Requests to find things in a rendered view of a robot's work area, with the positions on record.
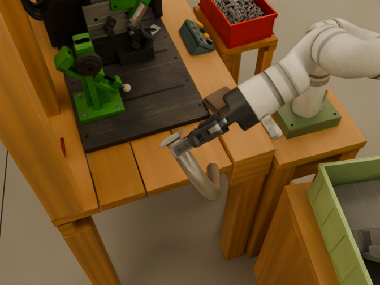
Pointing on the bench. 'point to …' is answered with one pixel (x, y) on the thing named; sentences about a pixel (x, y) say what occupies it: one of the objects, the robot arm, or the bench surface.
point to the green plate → (121, 4)
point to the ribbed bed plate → (96, 23)
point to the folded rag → (216, 100)
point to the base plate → (143, 95)
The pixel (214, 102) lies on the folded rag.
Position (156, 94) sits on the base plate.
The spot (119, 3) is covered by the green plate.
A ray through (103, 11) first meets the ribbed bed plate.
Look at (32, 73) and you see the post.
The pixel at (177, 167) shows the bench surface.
